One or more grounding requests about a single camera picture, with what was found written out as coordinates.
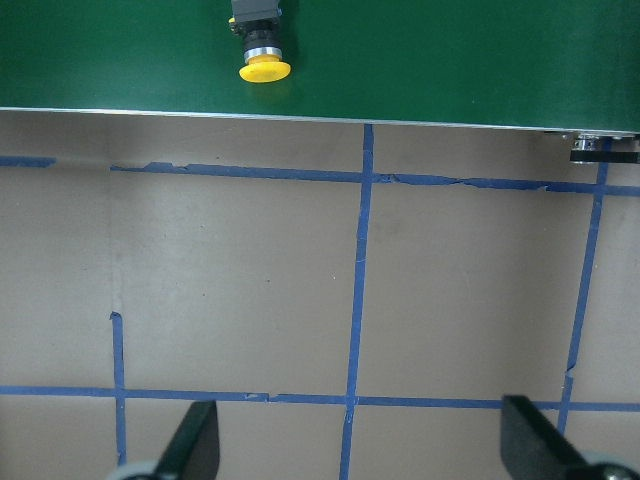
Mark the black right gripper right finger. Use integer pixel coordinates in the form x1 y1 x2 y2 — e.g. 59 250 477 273
500 395 595 480

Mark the yellow push button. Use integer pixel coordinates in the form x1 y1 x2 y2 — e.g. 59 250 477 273
228 0 292 84

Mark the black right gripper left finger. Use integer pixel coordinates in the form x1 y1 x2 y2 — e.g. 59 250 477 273
155 401 220 480

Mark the green conveyor belt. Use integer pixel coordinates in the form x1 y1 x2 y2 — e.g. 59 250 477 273
1 1 639 164

